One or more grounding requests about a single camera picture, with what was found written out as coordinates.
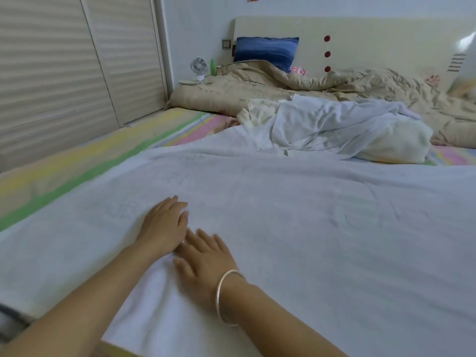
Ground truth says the person's left hand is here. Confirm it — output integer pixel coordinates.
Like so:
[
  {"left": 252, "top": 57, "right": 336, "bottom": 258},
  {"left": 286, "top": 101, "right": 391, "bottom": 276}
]
[{"left": 136, "top": 195, "right": 190, "bottom": 257}]

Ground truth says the person's right hand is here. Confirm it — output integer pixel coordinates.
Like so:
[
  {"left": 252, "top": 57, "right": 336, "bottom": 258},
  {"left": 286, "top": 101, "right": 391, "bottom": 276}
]
[{"left": 173, "top": 228, "right": 242, "bottom": 306}]

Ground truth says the white towel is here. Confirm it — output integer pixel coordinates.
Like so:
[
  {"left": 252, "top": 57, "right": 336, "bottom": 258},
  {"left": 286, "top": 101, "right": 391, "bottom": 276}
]
[{"left": 0, "top": 94, "right": 476, "bottom": 357}]

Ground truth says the cream fleece blanket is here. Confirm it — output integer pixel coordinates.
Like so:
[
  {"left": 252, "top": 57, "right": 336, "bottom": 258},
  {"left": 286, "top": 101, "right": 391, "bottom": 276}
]
[{"left": 238, "top": 99, "right": 434, "bottom": 165}]

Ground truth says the person's left forearm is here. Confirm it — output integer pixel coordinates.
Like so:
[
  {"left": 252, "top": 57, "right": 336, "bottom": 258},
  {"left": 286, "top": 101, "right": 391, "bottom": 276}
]
[{"left": 0, "top": 245, "right": 168, "bottom": 357}]

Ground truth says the person's right forearm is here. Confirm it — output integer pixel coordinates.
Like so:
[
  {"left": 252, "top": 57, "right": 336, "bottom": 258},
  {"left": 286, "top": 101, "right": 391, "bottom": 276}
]
[{"left": 223, "top": 282, "right": 351, "bottom": 357}]

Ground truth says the striped pastel bed sheet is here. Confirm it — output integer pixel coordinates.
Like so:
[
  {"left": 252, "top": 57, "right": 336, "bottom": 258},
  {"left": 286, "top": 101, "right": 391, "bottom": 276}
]
[{"left": 0, "top": 108, "right": 476, "bottom": 231}]

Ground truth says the beige quilt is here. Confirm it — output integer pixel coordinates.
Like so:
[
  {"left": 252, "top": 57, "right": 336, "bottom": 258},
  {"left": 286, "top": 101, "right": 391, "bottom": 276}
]
[{"left": 167, "top": 59, "right": 476, "bottom": 149}]

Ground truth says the small white desk fan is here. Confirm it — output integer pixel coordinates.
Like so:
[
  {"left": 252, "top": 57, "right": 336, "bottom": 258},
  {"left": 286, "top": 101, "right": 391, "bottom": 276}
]
[{"left": 190, "top": 56, "right": 210, "bottom": 82}]

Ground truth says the blue pillow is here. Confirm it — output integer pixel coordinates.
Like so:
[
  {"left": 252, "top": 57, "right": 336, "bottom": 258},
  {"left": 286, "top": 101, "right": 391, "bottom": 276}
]
[{"left": 234, "top": 36, "right": 300, "bottom": 73}]

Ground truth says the white headboard with red dots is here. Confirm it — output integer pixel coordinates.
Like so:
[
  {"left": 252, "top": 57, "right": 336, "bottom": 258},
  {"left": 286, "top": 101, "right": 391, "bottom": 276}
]
[{"left": 233, "top": 16, "right": 476, "bottom": 90}]

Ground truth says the cream plush toy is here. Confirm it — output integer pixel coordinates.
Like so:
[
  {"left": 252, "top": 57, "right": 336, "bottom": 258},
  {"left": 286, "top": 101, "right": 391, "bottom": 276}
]
[{"left": 446, "top": 76, "right": 476, "bottom": 101}]

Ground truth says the silver bracelet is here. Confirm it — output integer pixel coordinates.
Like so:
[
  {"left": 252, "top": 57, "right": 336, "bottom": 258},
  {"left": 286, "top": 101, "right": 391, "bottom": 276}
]
[{"left": 215, "top": 269, "right": 247, "bottom": 328}]

